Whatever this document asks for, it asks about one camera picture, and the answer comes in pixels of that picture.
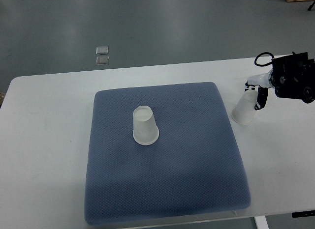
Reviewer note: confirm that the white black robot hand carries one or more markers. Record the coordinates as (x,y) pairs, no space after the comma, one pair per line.
(263,81)

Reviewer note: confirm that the white paper cup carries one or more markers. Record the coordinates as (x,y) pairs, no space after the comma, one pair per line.
(145,130)
(244,112)

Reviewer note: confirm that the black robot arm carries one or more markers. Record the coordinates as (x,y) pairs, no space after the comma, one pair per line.
(291,77)

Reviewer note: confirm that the black tripod leg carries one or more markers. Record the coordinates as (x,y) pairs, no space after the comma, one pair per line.
(311,6)

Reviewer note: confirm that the blue textured foam pad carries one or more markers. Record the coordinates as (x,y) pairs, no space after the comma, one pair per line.
(194,166)

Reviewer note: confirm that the white paper cup on pad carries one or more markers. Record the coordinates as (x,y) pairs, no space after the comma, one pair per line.
(145,130)

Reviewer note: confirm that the white table leg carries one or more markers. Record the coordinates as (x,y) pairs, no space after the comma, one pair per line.
(261,222)

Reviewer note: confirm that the black desk control panel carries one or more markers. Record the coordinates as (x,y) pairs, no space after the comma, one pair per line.
(303,214)

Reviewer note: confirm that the lower metal floor plate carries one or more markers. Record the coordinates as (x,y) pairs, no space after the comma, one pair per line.
(102,60)

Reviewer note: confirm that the metal floor plate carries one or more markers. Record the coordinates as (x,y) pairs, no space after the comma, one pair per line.
(102,50)
(102,60)

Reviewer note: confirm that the upper metal floor plate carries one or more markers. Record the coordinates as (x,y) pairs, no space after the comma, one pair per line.
(102,50)

